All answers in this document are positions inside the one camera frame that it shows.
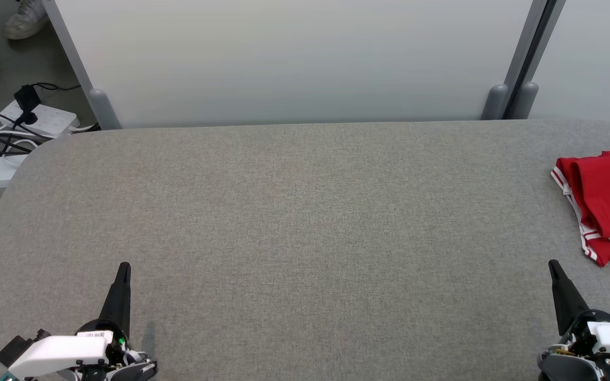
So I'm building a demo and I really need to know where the grey partition post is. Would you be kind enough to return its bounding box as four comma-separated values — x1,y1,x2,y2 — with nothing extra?
481,0,546,121
510,0,568,120
43,0,123,130

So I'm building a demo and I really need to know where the white sneaker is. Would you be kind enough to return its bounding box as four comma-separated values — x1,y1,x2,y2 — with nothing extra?
4,0,50,41

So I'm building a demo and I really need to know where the black power adapter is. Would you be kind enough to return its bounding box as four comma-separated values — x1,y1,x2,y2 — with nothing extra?
14,85,42,113

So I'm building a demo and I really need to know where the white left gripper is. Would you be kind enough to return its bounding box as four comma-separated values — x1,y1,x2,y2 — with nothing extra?
7,261,158,381

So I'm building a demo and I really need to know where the white power strip with sockets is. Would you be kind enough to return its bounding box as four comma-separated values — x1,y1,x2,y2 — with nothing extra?
0,103,80,139

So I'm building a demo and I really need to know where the thin black adapter cable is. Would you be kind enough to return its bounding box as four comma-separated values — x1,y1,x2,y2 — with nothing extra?
35,81,81,92

